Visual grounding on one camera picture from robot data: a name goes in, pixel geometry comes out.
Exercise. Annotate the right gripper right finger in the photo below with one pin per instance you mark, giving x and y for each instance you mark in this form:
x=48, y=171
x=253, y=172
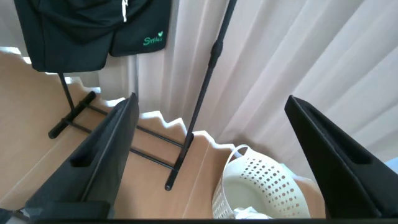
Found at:
x=342, y=186

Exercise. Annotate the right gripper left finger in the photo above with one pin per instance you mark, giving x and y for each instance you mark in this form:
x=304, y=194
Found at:
x=56, y=193

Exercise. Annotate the black garment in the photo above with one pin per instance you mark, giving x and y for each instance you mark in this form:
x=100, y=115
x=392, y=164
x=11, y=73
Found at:
x=62, y=40

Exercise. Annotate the white laundry basket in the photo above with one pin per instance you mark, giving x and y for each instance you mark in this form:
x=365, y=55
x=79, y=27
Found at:
x=264, y=180

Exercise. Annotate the black clothes rack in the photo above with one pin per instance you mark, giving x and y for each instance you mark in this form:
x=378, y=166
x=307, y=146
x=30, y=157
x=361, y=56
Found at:
x=214, y=53

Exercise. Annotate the white garment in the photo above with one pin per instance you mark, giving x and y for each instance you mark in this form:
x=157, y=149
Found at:
x=248, y=214

